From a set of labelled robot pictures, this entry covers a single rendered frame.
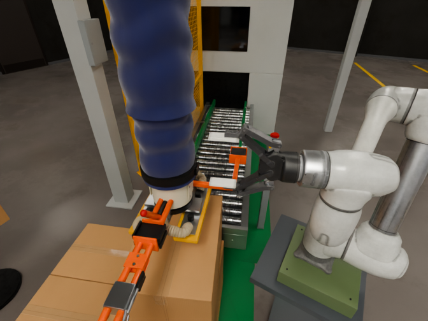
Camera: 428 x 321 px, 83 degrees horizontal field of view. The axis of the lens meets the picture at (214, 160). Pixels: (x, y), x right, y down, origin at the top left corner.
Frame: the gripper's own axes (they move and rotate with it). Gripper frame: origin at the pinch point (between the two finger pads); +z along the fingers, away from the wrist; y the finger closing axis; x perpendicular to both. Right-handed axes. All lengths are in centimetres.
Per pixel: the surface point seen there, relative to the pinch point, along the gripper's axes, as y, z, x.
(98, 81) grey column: 24, 116, 133
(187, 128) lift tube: 3.5, 12.7, 23.1
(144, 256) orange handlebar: 33.1, 20.5, -7.8
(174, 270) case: 63, 18, 7
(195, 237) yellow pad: 45.5, 9.3, 11.4
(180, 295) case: 63, 13, -3
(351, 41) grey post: 19, -137, 344
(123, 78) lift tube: -14.2, 28.9, 16.8
